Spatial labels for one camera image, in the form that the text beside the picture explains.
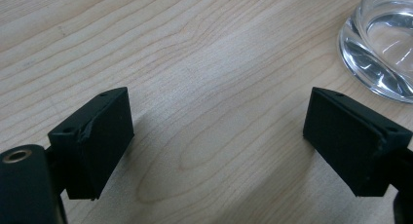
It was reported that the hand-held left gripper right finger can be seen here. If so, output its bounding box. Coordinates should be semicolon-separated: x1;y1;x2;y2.
302;86;413;198

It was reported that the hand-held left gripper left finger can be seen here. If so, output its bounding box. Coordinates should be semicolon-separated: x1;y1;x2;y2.
47;86;135;201

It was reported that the clear glass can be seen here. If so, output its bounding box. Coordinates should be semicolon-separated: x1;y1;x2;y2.
337;0;413;104

